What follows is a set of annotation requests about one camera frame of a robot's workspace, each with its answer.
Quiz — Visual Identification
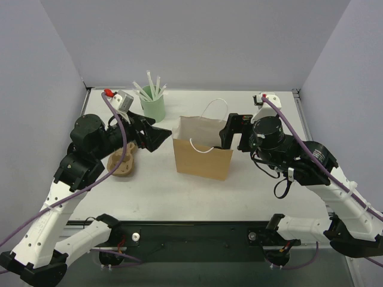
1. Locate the brown cardboard cup carrier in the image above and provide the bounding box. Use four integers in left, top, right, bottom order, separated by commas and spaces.
107, 142, 138, 177

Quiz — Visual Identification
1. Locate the brown paper bag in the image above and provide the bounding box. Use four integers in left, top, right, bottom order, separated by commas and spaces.
172, 98, 233, 181

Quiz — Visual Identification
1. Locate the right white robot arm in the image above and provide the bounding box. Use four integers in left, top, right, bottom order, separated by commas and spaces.
219, 113, 382, 265

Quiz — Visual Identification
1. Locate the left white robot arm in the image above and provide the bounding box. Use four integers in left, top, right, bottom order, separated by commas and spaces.
1, 112, 172, 286

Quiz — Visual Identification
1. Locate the green straw holder cup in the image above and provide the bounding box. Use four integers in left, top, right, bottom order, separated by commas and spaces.
140, 96, 166, 123

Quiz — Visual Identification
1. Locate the wrapped straw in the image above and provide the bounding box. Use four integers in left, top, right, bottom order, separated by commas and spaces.
154, 76, 160, 100
157, 84, 167, 99
132, 89, 146, 98
147, 71, 156, 101
132, 81, 153, 102

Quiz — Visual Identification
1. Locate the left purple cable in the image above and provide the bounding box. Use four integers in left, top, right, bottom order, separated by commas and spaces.
0, 89, 143, 274

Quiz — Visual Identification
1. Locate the purple cable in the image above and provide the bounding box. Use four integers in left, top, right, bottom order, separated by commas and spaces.
0, 89, 143, 274
262, 95, 383, 270

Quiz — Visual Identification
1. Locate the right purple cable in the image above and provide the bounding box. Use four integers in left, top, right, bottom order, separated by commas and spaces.
262, 95, 383, 270

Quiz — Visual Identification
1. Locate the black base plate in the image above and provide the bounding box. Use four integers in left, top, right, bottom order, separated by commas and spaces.
86, 220, 300, 264

